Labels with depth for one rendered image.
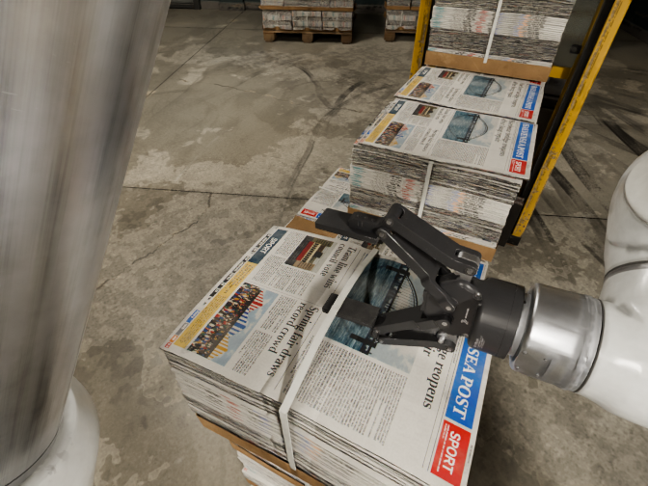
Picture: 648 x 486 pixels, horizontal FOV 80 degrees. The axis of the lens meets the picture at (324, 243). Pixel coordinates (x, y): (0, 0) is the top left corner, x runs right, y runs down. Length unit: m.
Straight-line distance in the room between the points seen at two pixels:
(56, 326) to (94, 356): 1.81
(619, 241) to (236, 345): 0.43
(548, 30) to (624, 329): 1.08
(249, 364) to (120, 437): 1.30
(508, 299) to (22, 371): 0.36
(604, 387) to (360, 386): 0.23
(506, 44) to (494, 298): 1.09
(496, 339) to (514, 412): 1.40
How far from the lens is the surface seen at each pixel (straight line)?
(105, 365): 1.95
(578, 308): 0.41
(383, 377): 0.49
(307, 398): 0.47
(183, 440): 1.67
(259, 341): 0.51
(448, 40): 1.42
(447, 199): 0.92
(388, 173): 0.93
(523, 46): 1.40
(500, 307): 0.40
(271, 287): 0.57
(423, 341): 0.48
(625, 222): 0.46
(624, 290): 0.44
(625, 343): 0.40
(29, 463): 0.29
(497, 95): 1.26
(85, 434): 0.33
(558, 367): 0.40
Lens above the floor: 1.49
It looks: 43 degrees down
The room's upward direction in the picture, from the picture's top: straight up
